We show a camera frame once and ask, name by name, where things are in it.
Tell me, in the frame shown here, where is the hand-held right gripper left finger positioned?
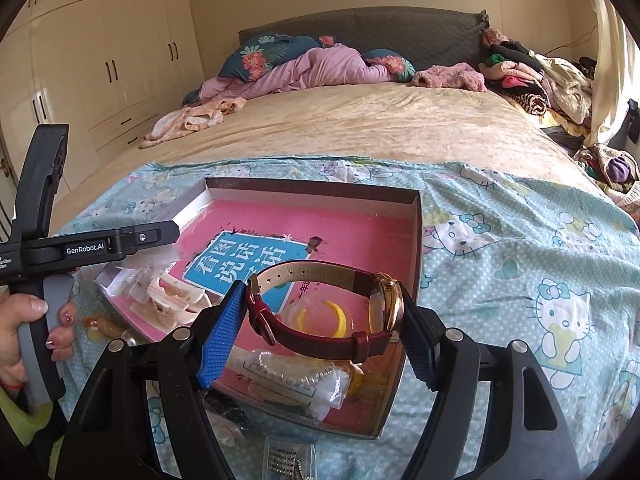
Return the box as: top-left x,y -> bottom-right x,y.
62,280 -> 248,480

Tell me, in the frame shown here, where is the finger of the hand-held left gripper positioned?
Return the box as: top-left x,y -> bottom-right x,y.
117,220 -> 181,262

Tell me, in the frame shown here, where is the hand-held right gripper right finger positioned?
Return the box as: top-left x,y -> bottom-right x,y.
397,287 -> 596,480

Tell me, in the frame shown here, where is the bagged earring card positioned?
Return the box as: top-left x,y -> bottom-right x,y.
96,259 -> 153,303

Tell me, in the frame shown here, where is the white hair claw clip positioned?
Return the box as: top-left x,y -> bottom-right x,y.
146,269 -> 207,307

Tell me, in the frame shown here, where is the cream flower hair clip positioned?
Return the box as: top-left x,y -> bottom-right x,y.
129,294 -> 213,332

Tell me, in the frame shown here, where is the shallow cardboard box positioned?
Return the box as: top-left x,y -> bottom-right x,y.
96,176 -> 424,441

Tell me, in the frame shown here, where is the bagged pearl bracelet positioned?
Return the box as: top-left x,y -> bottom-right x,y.
234,346 -> 352,422

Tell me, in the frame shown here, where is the dark red strap wristwatch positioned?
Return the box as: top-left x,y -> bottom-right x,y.
245,259 -> 405,365

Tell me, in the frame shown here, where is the person's left hand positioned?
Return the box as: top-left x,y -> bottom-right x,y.
0,292 -> 79,387

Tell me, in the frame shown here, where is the cartoon cat print blanket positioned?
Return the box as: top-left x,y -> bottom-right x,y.
55,157 -> 640,480

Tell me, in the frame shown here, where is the pink book with blue label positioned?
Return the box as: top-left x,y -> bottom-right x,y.
107,197 -> 418,423

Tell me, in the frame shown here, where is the peach patterned garment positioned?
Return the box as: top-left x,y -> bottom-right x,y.
139,96 -> 249,149

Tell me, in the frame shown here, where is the small clear plastic case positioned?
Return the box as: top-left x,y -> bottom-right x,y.
261,434 -> 319,480

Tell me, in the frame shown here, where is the green fleece garment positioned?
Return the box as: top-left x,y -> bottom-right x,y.
0,389 -> 57,443

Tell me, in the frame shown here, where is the cream wardrobe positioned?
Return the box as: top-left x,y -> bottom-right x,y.
0,0 -> 207,203

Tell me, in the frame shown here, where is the large floral pillow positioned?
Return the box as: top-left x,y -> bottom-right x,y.
218,34 -> 322,84

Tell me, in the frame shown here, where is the beige bed sheet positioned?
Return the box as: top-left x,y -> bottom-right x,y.
47,81 -> 608,241

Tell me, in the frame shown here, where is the purple quilt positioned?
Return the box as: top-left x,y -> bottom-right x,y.
184,43 -> 397,107

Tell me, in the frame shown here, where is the purple cloth bundle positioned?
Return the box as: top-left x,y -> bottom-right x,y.
604,152 -> 640,184

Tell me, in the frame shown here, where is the pink fluffy garment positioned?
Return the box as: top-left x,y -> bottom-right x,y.
410,61 -> 489,93

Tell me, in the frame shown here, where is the small floral pillow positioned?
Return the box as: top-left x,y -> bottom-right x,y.
361,48 -> 417,82

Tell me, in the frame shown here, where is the pile of clothes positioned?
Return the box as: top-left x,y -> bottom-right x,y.
477,26 -> 598,137

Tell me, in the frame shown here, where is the grey padded headboard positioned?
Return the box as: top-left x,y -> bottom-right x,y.
237,8 -> 492,70

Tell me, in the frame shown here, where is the cream curtain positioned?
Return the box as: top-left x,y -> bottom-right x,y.
584,0 -> 640,162

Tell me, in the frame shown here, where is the black hair tie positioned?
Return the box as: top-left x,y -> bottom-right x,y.
214,399 -> 251,431

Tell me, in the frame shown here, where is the wooden bead bracelet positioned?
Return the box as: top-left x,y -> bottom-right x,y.
84,315 -> 127,345

